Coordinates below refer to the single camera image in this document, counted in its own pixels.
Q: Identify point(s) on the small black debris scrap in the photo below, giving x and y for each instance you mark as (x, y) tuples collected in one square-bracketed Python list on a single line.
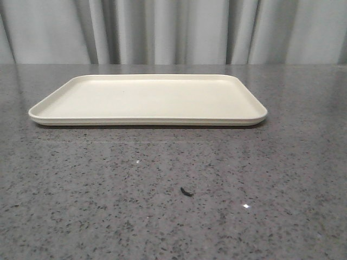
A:
[(186, 193)]

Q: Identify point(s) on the cream rectangular plastic tray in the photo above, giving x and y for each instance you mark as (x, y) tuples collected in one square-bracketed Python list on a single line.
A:
[(150, 99)]

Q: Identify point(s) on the grey pleated curtain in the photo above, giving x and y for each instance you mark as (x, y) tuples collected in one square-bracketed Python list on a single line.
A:
[(173, 32)]

